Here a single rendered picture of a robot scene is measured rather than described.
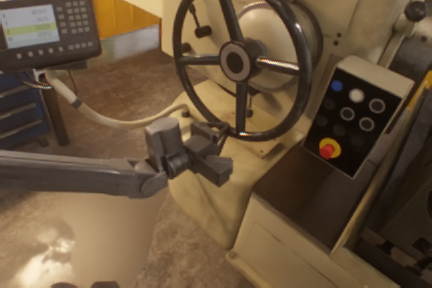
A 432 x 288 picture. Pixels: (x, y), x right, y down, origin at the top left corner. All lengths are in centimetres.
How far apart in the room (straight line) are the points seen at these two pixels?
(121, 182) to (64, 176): 10
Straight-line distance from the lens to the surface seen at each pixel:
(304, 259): 134
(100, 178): 54
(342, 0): 72
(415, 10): 64
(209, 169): 59
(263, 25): 68
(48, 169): 52
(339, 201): 137
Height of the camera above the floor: 159
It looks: 38 degrees down
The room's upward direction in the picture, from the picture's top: 9 degrees clockwise
